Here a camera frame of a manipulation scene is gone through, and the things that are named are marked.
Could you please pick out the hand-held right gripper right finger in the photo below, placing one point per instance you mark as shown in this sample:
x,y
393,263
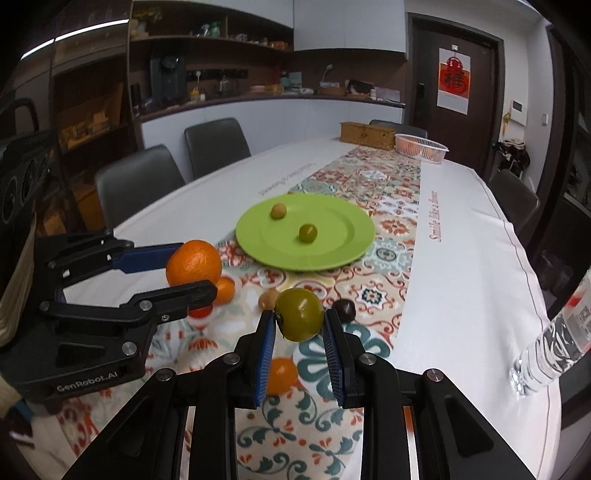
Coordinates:
x,y
333,360

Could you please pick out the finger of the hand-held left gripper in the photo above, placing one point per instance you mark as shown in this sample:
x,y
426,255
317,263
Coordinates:
x,y
147,258
184,297

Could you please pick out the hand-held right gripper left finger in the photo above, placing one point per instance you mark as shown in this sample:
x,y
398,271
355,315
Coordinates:
x,y
265,355

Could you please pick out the red small fruit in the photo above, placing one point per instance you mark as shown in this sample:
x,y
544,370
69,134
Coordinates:
x,y
201,313

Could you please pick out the small orange mandarin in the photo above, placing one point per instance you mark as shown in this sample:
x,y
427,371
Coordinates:
x,y
282,376
226,290

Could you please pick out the large orange mandarin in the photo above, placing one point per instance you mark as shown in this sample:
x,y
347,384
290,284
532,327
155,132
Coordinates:
x,y
194,265

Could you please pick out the dark purple plum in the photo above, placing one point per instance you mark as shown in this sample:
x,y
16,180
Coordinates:
x,y
345,308

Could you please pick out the green plum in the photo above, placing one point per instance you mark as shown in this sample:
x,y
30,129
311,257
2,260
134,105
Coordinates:
x,y
299,314
307,233

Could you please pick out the green plate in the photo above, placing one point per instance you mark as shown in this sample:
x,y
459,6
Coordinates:
x,y
258,240

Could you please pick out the patterned table runner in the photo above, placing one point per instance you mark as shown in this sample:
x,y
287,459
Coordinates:
x,y
369,295

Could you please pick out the grey dining chair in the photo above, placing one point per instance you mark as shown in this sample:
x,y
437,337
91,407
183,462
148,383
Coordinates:
x,y
392,123
217,145
512,198
138,184

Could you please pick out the dark thermos bottle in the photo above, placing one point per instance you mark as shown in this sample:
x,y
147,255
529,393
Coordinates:
x,y
135,99

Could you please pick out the black coffee machine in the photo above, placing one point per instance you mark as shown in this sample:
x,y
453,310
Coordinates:
x,y
168,76

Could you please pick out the wooden shelving unit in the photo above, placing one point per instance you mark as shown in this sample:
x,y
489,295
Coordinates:
x,y
207,48

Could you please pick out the clear plastic water bottle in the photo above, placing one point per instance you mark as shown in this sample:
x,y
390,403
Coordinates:
x,y
554,341

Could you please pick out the white plastic basket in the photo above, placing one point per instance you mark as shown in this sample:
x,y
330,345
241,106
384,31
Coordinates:
x,y
422,147

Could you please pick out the dark round container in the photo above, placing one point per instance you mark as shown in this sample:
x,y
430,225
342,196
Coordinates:
x,y
551,272

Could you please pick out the woven counter basket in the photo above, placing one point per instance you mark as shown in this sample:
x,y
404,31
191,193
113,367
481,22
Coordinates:
x,y
332,88

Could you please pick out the dark brown door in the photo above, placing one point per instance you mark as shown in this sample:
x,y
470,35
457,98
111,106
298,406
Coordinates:
x,y
455,138

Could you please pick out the white desk lamp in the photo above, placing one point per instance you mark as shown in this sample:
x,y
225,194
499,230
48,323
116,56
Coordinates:
x,y
327,71

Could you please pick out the black counter object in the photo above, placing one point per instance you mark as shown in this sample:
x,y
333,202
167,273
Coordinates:
x,y
360,85

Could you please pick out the pile of bags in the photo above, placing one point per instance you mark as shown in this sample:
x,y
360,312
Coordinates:
x,y
512,152

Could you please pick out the red and white door poster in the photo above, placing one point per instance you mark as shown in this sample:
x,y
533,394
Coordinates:
x,y
455,78

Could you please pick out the white upper cabinet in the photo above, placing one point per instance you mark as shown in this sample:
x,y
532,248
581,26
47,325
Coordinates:
x,y
351,23

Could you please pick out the white wall intercom panel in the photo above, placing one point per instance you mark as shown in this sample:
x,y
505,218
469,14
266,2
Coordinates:
x,y
518,113

